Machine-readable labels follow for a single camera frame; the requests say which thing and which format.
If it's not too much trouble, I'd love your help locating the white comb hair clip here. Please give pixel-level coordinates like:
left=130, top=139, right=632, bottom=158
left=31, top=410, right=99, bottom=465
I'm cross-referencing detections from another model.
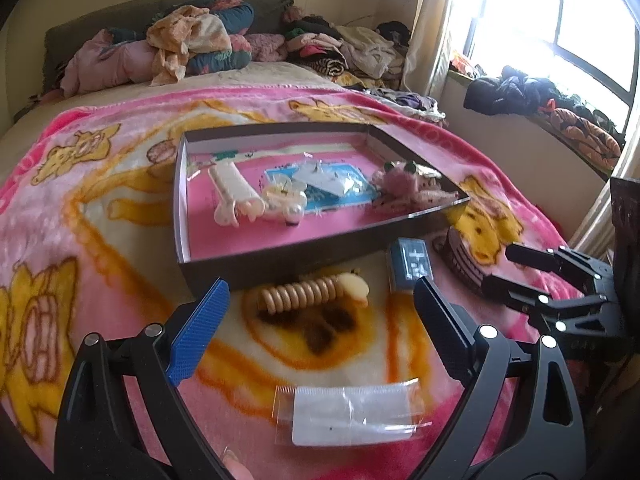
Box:
left=207, top=165, right=251, bottom=206

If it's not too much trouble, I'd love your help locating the clear bag with white card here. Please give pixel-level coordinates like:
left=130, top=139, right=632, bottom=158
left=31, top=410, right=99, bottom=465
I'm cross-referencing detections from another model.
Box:
left=274, top=379, right=433, bottom=447

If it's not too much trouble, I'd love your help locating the pink printed blanket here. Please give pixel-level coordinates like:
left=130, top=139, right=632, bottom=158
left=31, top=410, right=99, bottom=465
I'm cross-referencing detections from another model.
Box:
left=0, top=85, right=601, bottom=480

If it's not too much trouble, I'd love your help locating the pale yellow hair clip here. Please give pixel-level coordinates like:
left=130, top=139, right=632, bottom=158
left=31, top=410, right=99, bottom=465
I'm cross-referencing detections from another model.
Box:
left=337, top=270, right=371, bottom=306

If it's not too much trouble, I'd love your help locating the dark jacket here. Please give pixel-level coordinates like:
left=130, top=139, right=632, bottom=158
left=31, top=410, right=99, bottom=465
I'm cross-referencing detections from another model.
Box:
left=463, top=66, right=556, bottom=117

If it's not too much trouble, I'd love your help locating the shallow brown cardboard box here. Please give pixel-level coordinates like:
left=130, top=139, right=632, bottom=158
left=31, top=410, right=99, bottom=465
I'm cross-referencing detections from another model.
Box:
left=172, top=122, right=472, bottom=297

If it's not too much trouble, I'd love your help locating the dark blue floral quilt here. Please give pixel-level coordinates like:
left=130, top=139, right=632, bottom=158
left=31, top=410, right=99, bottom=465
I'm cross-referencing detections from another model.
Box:
left=107, top=0, right=256, bottom=76

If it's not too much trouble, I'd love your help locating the clear plastic earring packet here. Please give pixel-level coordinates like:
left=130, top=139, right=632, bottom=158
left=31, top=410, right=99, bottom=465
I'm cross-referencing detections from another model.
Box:
left=290, top=159, right=375, bottom=197

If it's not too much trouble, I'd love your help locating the pink fluffy hair clip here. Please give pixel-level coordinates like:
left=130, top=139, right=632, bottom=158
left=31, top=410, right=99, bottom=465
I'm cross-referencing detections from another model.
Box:
left=372, top=160, right=426, bottom=196

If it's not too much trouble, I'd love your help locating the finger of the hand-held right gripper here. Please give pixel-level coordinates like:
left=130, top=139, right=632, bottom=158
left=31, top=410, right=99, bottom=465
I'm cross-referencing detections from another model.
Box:
left=505, top=242, right=616, bottom=293
left=482, top=274, right=608, bottom=333

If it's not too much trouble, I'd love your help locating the pile of clothes on bed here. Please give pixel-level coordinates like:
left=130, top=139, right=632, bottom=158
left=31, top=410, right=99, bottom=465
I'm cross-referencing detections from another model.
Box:
left=42, top=0, right=296, bottom=91

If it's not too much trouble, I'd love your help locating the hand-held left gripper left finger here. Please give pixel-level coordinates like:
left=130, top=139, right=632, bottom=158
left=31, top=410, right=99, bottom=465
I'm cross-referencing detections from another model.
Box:
left=52, top=277, right=232, bottom=480

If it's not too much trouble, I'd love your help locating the pink pillow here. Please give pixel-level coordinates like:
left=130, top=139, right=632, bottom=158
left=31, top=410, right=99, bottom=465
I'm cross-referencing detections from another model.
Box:
left=245, top=32, right=288, bottom=63

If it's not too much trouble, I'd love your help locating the brown hair clip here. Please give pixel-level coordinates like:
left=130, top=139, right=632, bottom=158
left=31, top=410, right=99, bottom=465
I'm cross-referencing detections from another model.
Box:
left=445, top=225, right=493, bottom=293

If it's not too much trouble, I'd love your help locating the cream bed sheet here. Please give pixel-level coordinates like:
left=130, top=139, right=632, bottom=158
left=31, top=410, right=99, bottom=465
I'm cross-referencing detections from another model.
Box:
left=12, top=60, right=351, bottom=126

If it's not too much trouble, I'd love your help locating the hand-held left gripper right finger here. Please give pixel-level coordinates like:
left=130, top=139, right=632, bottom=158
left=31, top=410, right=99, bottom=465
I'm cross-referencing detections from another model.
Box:
left=413, top=276, right=586, bottom=480

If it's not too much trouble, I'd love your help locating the orange and cream cloth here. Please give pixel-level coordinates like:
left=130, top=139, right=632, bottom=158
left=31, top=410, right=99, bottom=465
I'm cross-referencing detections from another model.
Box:
left=147, top=5, right=233, bottom=86

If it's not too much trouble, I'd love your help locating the window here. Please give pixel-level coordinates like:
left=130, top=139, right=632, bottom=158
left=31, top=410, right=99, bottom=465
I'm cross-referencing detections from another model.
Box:
left=450, top=0, right=640, bottom=126

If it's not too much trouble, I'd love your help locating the clear pearl hair clip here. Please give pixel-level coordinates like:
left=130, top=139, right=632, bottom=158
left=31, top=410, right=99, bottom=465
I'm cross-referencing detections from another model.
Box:
left=262, top=180, right=307, bottom=226

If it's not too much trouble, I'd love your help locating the orange and black cloth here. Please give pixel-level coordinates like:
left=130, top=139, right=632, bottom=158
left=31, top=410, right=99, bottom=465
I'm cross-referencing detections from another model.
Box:
left=542, top=100, right=623, bottom=171

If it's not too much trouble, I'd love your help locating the white claw hair clip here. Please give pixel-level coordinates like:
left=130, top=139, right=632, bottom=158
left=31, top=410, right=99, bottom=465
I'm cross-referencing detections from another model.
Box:
left=214, top=197, right=268, bottom=227

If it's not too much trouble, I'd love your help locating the pink fluffy hair accessory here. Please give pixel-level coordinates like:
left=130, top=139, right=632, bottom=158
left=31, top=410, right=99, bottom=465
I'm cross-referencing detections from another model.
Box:
left=375, top=170, right=458, bottom=213

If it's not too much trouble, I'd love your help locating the small blue box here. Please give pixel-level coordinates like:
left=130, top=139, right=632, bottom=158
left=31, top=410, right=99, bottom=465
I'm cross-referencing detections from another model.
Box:
left=386, top=237, right=435, bottom=293

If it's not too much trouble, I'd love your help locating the pink quilt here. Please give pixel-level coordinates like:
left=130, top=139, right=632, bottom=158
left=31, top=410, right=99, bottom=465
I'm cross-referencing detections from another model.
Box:
left=60, top=30, right=161, bottom=98

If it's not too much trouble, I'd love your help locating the cream curtain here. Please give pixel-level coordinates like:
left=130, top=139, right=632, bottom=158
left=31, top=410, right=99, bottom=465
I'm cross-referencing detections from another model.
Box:
left=400, top=0, right=481, bottom=111

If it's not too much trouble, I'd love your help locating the person's left hand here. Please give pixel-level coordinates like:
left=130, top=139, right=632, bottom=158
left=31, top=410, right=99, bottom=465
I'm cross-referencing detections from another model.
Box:
left=220, top=452, right=253, bottom=480

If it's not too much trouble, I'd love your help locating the beige spiral hair tie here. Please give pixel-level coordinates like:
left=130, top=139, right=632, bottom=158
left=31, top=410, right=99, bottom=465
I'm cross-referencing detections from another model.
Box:
left=257, top=276, right=346, bottom=316

